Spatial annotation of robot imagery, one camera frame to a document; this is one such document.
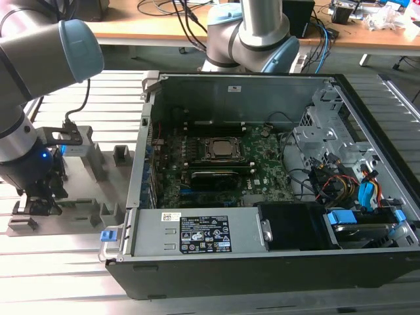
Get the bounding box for metal CPU cooler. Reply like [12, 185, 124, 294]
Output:
[330, 5, 356, 24]

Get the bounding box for white power strip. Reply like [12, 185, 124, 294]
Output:
[290, 53, 308, 74]

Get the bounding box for hard disk in blue carrier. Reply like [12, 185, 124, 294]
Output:
[323, 209, 408, 250]

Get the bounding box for green RAM stick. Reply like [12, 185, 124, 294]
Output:
[55, 199, 96, 208]

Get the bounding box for black plastic shroud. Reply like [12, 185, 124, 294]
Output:
[254, 201, 341, 252]

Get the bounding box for black and grey PC case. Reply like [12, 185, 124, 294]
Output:
[98, 70, 420, 301]

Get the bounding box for green motherboard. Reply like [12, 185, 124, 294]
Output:
[152, 124, 298, 210]

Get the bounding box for grey parts rack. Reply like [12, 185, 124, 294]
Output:
[6, 125, 136, 238]

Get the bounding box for metal CPU socket cover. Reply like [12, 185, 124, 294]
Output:
[196, 135, 249, 164]

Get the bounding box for silver metal drive cage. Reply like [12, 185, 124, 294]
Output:
[282, 88, 385, 184]

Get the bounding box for black graphics card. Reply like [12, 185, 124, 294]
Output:
[189, 169, 242, 192]

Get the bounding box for white carton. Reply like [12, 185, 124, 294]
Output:
[402, 0, 420, 42]

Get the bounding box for wooden desk, white frame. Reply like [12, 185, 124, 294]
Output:
[87, 0, 420, 72]

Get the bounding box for silver CPU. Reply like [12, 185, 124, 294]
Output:
[211, 138, 243, 158]

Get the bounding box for black camera cable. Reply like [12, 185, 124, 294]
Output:
[64, 77, 92, 132]

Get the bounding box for black monitor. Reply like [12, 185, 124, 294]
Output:
[65, 0, 106, 22]

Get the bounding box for white wrist camera, black bracket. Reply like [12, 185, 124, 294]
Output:
[44, 125, 96, 158]

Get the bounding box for blue network cable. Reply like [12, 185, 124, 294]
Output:
[314, 22, 334, 75]

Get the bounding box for light blue flat wire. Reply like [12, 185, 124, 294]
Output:
[357, 165, 383, 213]

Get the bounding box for grey power supply unit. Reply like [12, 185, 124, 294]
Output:
[131, 208, 270, 259]

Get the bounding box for silver chipset heat sink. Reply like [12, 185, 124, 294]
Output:
[244, 194, 266, 207]

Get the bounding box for red yellow black wire bundle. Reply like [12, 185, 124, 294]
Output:
[323, 175, 360, 201]

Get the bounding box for black desktop box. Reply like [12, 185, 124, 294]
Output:
[281, 0, 316, 39]

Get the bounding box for RAM slot with white clips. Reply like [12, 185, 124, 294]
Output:
[184, 127, 247, 133]
[183, 167, 257, 174]
[183, 161, 257, 167]
[184, 121, 247, 127]

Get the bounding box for clear plastic bags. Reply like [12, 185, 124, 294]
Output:
[364, 5, 410, 33]

